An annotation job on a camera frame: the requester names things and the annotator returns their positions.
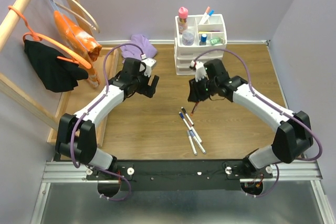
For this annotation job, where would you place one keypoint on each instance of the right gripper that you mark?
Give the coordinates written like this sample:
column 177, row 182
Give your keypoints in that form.
column 195, row 94

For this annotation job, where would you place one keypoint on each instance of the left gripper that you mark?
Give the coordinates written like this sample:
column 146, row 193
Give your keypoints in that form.
column 148, row 90

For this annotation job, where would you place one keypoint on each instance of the red gel pen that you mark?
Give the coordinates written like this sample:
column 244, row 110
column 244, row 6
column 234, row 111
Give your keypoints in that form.
column 194, row 108

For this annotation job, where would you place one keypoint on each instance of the black cap whiteboard marker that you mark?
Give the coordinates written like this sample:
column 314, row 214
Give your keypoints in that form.
column 187, row 116

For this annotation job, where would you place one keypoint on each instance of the blue cap whiteboard marker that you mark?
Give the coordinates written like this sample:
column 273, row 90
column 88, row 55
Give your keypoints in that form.
column 185, row 121

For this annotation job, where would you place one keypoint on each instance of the brown cap white marker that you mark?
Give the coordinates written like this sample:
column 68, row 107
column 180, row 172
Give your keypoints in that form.
column 193, row 134

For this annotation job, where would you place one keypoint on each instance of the grey tip acrylic marker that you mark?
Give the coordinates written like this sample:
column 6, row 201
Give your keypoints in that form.
column 191, row 142

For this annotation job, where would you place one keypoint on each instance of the white plastic drawer organizer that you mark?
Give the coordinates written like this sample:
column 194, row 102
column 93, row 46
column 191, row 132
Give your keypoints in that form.
column 183, row 55

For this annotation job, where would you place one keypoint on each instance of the grey blue cap glue bottle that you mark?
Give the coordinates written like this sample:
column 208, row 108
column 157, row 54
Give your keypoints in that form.
column 203, row 40

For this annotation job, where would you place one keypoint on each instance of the clear round jar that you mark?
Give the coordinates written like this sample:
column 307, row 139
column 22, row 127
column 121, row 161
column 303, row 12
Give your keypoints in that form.
column 188, row 37

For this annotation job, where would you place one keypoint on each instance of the light blue acrylic marker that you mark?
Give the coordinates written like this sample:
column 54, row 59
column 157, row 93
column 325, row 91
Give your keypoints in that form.
column 207, row 17

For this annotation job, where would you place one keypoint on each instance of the pink cap crayon bottle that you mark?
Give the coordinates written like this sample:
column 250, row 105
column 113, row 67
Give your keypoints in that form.
column 182, row 19

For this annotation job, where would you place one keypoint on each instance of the pink cap white marker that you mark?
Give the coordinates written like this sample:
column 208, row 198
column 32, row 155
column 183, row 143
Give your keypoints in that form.
column 204, row 16

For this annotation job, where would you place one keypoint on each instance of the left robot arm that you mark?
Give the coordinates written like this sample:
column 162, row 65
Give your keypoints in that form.
column 76, row 136

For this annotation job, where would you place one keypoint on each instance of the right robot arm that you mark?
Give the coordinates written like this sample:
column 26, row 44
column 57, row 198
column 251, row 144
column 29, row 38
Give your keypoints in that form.
column 292, row 136

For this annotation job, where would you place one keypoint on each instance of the purple cloth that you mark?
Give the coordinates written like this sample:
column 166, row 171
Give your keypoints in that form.
column 133, row 52

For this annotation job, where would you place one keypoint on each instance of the orange white garment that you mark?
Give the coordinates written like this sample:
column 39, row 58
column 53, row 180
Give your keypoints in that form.
column 90, row 54

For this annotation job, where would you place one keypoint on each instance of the wooden hanger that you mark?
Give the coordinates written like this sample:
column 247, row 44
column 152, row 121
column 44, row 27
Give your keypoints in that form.
column 87, row 18

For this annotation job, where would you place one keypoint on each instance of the black garment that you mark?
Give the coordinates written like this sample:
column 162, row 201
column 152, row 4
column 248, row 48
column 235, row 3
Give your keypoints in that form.
column 56, row 75

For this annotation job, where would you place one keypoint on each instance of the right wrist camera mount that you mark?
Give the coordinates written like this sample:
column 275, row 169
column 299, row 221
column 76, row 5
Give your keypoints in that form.
column 199, row 69

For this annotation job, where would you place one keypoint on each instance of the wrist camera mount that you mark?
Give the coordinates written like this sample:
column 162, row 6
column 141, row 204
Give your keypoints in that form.
column 147, row 65
column 199, row 69

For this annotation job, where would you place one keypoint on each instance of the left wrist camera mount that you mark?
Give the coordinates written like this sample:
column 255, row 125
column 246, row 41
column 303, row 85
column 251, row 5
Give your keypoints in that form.
column 147, row 65

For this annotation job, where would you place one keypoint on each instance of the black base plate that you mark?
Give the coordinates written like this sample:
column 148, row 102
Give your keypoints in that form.
column 188, row 174

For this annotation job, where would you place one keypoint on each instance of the aluminium rail frame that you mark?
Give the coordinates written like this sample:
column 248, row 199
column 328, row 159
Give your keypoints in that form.
column 293, row 195

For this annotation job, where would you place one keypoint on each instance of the blue wire hanger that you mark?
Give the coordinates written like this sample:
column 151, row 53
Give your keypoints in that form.
column 55, row 7

